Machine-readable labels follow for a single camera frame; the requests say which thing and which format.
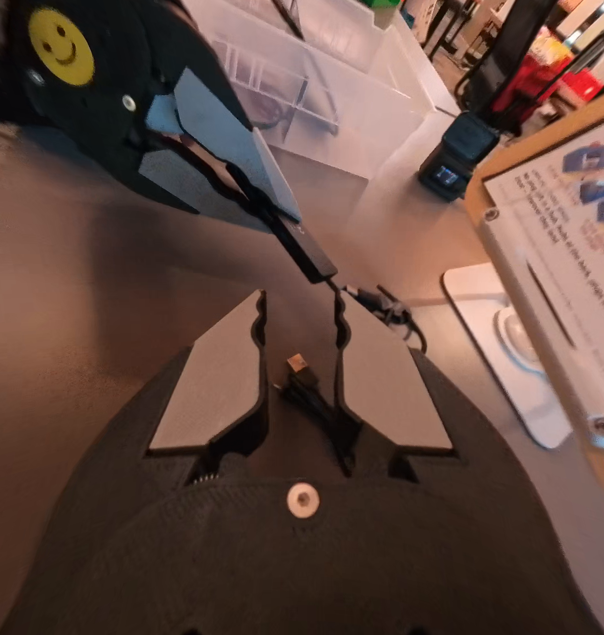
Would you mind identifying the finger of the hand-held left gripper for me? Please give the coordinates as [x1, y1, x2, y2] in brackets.
[137, 148, 278, 235]
[147, 67, 304, 222]

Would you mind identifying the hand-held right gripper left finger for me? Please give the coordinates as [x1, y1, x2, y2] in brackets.
[146, 289, 270, 453]

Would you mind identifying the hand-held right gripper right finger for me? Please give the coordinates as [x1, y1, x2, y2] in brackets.
[333, 290, 455, 457]

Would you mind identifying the black usb cable bundle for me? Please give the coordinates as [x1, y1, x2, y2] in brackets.
[275, 353, 357, 478]

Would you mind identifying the black hub cable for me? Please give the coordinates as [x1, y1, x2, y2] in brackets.
[326, 278, 428, 354]

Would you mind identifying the clear plastic box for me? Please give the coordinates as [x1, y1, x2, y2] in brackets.
[183, 0, 462, 180]

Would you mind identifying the white holder bar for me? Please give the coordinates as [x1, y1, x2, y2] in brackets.
[481, 206, 604, 449]

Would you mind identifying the small black display device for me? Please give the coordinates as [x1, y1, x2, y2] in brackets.
[418, 111, 501, 201]

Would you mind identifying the printed instruction sheet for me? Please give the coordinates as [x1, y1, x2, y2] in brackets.
[483, 116, 604, 437]

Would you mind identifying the instruction sheet on wooden stand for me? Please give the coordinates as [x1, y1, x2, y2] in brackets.
[463, 87, 604, 497]

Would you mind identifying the black stand pole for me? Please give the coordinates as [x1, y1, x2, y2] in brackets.
[461, 0, 561, 135]

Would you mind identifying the red plastic crate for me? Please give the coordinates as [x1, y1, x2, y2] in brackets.
[523, 50, 604, 112]

